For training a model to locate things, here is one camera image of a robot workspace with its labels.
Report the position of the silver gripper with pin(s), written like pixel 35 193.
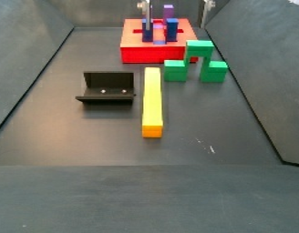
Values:
pixel 145 4

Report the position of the long yellow block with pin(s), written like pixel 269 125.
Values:
pixel 152 108

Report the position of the red board with slots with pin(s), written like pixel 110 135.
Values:
pixel 138 52

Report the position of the green arch block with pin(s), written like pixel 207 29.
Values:
pixel 212 70

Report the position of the rear purple post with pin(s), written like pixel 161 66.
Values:
pixel 166 12

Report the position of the purple post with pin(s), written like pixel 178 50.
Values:
pixel 158 38
pixel 166 12

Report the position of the right dark blue post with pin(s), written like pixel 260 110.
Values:
pixel 170 29

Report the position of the dark blue post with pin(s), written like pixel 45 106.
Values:
pixel 170 29
pixel 146 31

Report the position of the front purple post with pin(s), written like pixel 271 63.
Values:
pixel 158 38

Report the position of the left dark blue post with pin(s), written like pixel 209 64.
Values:
pixel 146 31

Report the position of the black angled bracket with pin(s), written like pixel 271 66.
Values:
pixel 108 86

